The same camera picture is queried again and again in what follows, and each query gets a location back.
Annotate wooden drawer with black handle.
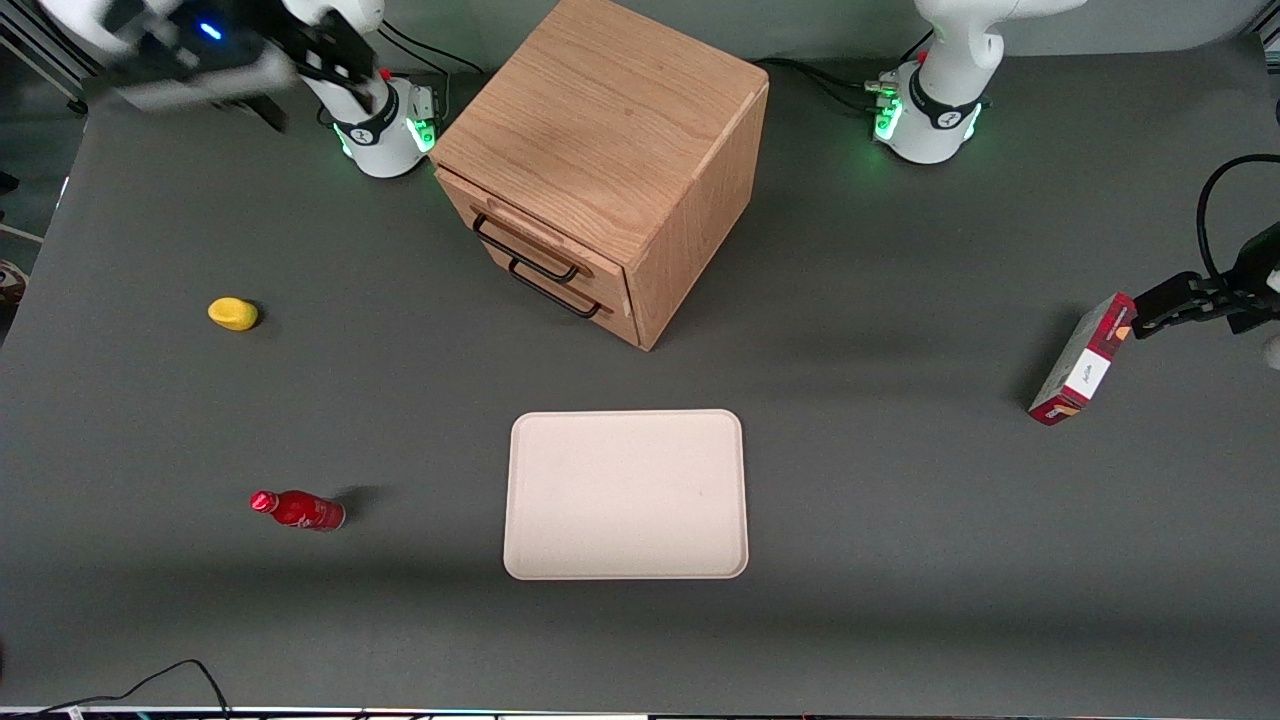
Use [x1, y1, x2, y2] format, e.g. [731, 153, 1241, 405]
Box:
[478, 235, 642, 349]
[436, 167, 632, 302]

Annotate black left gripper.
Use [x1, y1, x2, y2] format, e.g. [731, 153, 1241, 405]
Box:
[1132, 222, 1280, 339]

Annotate black cables at right arm base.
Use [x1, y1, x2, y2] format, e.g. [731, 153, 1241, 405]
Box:
[382, 17, 488, 77]

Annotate thin black cable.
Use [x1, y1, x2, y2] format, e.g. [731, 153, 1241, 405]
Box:
[0, 658, 233, 719]

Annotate beige rectangular tray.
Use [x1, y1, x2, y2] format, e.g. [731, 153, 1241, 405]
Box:
[502, 408, 750, 582]

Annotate black cables at left arm base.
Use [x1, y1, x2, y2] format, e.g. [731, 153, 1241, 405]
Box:
[752, 30, 937, 117]

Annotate yellow lemon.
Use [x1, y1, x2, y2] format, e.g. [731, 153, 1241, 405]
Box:
[207, 297, 260, 332]

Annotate black looped cable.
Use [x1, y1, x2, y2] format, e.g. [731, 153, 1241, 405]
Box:
[1197, 153, 1280, 282]

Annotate red bottle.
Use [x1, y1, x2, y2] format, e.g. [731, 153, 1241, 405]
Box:
[249, 489, 347, 533]

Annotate aluminium frame rail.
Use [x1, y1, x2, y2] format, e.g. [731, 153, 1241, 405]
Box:
[0, 15, 91, 116]

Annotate wooden drawer cabinet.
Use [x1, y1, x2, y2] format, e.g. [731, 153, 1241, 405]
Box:
[429, 0, 770, 352]

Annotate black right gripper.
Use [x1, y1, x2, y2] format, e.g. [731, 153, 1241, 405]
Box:
[222, 0, 381, 134]

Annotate red and white carton box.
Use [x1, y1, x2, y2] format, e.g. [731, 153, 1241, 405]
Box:
[1028, 292, 1139, 428]

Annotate black cables at arm base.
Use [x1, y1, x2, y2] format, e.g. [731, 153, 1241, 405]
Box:
[752, 30, 937, 117]
[382, 17, 488, 77]

